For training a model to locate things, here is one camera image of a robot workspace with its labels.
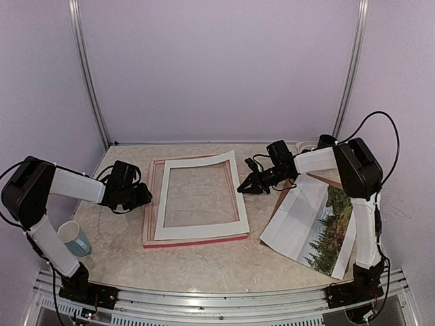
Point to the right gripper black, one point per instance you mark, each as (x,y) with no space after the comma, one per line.
(250,179)

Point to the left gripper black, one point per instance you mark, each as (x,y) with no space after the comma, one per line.
(144,197)

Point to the white mat board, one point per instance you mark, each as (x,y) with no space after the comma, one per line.
(202,231)

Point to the wooden picture frame pink edge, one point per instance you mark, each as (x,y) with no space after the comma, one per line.
(149,225)

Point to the landscape photo print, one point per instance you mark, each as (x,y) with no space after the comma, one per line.
(311,238)

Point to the clear acrylic glass sheet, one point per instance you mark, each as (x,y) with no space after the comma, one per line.
(199,196)

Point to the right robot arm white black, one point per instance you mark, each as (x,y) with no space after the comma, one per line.
(353,165)

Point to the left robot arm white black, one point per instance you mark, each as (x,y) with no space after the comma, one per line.
(32,185)

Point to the brown backing board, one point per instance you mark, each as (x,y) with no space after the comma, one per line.
(310,189)

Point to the white round coaster plate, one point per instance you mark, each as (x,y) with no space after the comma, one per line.
(302,147)

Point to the light blue mug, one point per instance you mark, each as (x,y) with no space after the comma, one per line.
(73,237)

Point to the dark green cup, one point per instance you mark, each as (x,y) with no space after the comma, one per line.
(325,140)

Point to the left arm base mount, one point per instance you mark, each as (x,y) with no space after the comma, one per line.
(78,288)

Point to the front aluminium rail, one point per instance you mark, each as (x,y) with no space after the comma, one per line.
(133,306)

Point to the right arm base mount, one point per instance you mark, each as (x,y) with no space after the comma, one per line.
(353,292)

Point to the left aluminium post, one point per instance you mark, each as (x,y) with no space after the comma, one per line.
(80,43)

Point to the aluminium post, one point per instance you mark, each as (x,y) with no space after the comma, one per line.
(352,70)
(80,43)

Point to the right aluminium post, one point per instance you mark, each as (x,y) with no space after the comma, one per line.
(352,70)

